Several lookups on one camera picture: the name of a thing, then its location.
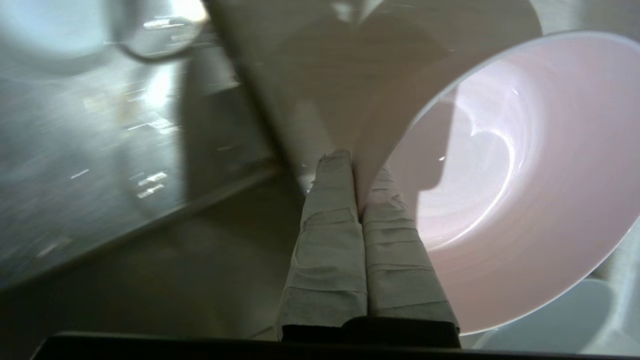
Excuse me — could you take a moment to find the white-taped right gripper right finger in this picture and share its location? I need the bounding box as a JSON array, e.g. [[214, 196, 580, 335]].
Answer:
[[361, 165, 460, 334]]

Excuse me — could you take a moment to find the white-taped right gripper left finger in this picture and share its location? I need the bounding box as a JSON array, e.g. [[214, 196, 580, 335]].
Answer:
[[275, 149, 370, 342]]

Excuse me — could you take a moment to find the pale pink bowl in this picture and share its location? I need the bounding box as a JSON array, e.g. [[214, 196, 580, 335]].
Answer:
[[345, 0, 640, 336]]

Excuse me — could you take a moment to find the pale green bowl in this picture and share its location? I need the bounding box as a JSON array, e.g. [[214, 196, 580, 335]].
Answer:
[[472, 277, 640, 351]]

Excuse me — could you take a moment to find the pale blue bowl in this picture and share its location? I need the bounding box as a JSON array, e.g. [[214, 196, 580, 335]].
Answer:
[[0, 0, 118, 78]]

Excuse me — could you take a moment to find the stainless steel sink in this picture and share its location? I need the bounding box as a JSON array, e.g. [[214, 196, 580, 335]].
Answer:
[[0, 0, 288, 293]]

